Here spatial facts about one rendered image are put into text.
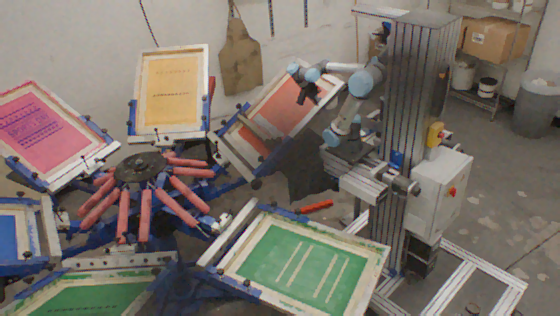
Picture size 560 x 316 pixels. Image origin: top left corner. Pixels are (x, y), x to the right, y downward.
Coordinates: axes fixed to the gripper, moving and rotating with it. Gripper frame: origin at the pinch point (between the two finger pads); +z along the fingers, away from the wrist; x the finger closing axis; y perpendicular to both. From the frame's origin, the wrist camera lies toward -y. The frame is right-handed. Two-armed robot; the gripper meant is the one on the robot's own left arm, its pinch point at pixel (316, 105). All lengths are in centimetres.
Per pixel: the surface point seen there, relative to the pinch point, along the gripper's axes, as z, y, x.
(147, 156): -43, -95, 33
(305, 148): 47, -20, 26
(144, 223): -38, -118, -5
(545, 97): 234, 201, 2
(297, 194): 53, -50, 7
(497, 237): 196, 40, -68
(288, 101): 5.6, -6.8, 29.6
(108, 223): -36, -140, 25
